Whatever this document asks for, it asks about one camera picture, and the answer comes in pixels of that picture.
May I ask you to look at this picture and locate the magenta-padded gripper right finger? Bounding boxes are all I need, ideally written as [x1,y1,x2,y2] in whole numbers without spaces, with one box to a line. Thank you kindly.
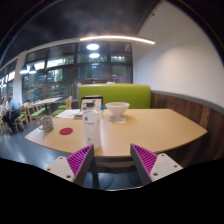
[129,143,184,187]

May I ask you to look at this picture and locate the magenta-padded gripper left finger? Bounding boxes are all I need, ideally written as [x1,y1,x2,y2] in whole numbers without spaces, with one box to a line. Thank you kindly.
[45,143,96,187]

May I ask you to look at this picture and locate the clear plastic water bottle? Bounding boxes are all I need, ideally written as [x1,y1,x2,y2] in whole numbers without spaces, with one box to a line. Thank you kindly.
[81,100,102,150]

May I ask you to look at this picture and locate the flat round red coaster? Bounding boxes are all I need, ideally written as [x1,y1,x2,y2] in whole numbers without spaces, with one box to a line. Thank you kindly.
[59,127,74,136]

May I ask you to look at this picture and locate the green speckled white mug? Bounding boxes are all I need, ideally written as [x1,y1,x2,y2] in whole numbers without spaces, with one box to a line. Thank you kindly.
[37,114,55,133]

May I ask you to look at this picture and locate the white open booklet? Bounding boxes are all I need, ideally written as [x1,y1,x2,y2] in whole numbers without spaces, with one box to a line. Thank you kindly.
[54,108,82,120]

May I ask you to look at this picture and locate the white paper napkin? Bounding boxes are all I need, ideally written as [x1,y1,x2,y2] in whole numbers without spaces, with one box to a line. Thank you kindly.
[113,116,128,124]

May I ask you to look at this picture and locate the light wooden dining table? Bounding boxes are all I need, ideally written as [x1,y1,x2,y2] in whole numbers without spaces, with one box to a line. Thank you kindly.
[33,96,63,116]

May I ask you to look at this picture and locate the person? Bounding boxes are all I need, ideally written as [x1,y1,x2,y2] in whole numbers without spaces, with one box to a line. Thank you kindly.
[0,98,8,129]
[4,95,22,134]

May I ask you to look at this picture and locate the white bowl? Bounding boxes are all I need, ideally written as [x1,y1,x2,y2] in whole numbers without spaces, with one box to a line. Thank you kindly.
[104,101,131,118]

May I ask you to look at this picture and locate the green upholstered bench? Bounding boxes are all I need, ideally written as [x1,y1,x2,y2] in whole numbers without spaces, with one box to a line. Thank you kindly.
[77,83,152,110]

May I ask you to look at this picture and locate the round pendant lamps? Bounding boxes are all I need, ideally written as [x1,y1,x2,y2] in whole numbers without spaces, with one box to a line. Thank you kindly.
[19,43,101,75]

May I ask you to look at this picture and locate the long linear ceiling light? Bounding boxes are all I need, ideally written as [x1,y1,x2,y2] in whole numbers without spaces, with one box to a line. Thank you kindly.
[79,34,156,46]

